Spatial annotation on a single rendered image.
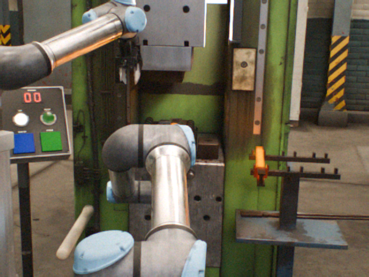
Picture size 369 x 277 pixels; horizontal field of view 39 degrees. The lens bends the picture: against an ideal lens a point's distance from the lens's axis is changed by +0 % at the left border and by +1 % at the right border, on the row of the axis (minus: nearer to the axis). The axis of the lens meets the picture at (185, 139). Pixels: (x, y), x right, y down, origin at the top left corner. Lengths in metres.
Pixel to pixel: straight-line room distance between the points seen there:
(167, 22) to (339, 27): 5.65
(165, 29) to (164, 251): 1.19
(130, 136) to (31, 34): 7.67
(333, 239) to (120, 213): 0.94
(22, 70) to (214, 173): 0.97
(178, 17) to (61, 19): 6.73
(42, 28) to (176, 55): 6.90
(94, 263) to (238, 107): 1.35
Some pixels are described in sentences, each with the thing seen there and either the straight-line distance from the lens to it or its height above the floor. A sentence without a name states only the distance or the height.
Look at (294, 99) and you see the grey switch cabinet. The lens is 7.35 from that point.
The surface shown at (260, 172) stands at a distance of 1.76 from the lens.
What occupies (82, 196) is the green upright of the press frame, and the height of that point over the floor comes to 0.68.
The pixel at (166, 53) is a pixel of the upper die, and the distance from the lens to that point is 2.07.
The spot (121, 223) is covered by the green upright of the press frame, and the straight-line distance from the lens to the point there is 2.41.
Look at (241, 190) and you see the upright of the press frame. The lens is 2.33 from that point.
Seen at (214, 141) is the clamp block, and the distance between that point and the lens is 2.16.
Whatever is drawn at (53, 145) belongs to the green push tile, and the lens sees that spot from 2.03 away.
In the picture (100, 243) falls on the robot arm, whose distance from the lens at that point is 1.06.
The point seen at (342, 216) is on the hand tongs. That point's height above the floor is 0.71.
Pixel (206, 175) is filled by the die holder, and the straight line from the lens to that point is 2.09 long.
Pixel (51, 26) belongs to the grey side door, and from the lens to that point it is 8.81.
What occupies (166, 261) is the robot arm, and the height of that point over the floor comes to 1.02.
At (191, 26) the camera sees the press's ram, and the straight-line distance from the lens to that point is 2.06.
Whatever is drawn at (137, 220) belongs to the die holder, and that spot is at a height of 0.66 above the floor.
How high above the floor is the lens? 1.48
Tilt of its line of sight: 13 degrees down
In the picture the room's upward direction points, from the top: 1 degrees clockwise
